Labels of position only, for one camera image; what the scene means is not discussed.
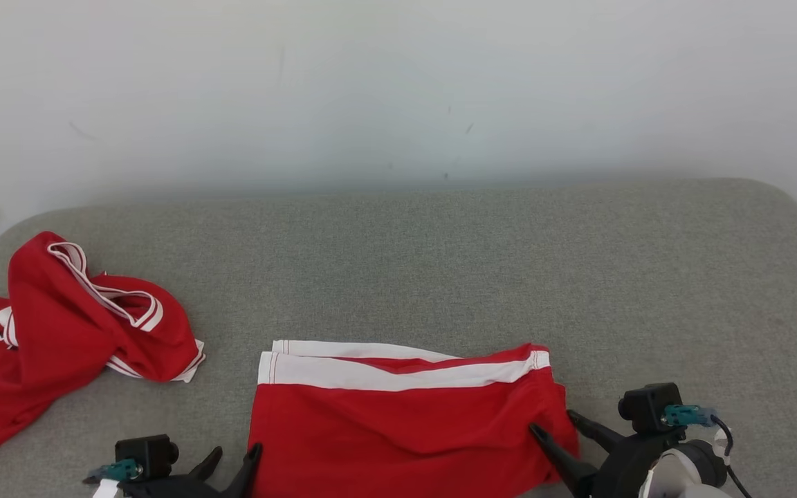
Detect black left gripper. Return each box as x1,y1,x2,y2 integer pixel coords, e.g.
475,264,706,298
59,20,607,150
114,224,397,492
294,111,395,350
118,443,264,498

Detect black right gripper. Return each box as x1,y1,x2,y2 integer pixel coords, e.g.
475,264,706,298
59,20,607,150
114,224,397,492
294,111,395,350
529,409,686,498

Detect red shorts with white stripe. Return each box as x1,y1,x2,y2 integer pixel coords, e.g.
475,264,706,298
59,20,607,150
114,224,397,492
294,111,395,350
246,340,580,498

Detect red Bulls 23 jersey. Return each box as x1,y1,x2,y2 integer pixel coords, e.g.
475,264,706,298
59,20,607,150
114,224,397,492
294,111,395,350
0,231,206,477

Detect grey fabric sofa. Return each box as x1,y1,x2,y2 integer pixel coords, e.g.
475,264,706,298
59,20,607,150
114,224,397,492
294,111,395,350
0,178,797,498

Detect teal left camera connector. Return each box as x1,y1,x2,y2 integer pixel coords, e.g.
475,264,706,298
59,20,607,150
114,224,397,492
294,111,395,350
83,460,144,484

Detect teal camera connector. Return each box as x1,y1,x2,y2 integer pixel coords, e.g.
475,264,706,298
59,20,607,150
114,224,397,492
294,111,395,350
83,460,144,484
661,405,717,428

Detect teal right camera connector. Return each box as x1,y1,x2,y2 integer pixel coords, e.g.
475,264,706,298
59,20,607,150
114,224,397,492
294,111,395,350
661,405,717,428

